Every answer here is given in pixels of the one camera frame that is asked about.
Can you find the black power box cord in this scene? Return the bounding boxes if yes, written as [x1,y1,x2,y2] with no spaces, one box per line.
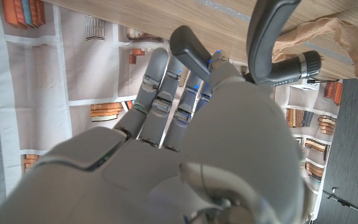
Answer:
[306,77,341,85]

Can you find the printed bookshelf backdrop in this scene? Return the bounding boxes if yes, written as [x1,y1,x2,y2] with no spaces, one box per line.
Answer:
[0,0,343,218]

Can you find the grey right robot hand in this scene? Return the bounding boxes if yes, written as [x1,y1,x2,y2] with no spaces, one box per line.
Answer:
[0,46,310,224]

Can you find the black hand grip exerciser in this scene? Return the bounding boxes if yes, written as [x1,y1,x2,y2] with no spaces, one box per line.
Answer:
[169,0,322,88]

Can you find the tan nylon stocking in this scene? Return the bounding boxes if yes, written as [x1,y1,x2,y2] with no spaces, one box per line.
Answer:
[272,15,358,136]

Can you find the white power outlet box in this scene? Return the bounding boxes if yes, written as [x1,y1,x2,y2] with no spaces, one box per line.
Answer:
[289,77,321,91]

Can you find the dark perforated partition panel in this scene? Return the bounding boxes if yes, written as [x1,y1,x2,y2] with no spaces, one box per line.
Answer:
[314,78,358,224]

